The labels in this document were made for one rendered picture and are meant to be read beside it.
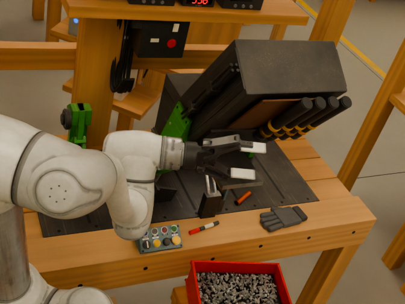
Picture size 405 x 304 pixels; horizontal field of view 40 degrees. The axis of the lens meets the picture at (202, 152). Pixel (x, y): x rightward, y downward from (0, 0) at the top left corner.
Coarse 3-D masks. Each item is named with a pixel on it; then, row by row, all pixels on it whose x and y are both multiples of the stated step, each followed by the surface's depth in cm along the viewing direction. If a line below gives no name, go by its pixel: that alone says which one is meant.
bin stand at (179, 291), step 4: (176, 288) 187; (180, 288) 187; (184, 288) 188; (172, 292) 188; (176, 292) 186; (180, 292) 186; (184, 292) 186; (172, 296) 188; (176, 296) 185; (180, 296) 185; (184, 296) 185; (172, 300) 188; (176, 300) 185; (180, 300) 183; (184, 300) 184
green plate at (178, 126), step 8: (176, 104) 191; (176, 112) 190; (168, 120) 194; (176, 120) 189; (184, 120) 185; (168, 128) 193; (176, 128) 189; (184, 128) 184; (176, 136) 188; (184, 136) 188
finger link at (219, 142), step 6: (216, 138) 144; (222, 138) 144; (228, 138) 143; (234, 138) 144; (204, 144) 144; (210, 144) 144; (216, 144) 143; (222, 144) 143; (228, 144) 143; (234, 144) 143
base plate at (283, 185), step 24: (264, 168) 234; (288, 168) 238; (192, 192) 212; (240, 192) 218; (264, 192) 221; (288, 192) 225; (312, 192) 229; (48, 216) 186; (96, 216) 191; (168, 216) 199; (192, 216) 202
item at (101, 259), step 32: (160, 224) 195; (192, 224) 198; (224, 224) 202; (256, 224) 206; (320, 224) 214; (352, 224) 220; (32, 256) 171; (64, 256) 174; (96, 256) 177; (128, 256) 180; (160, 256) 185; (192, 256) 192; (224, 256) 200; (256, 256) 208; (288, 256) 217; (64, 288) 177
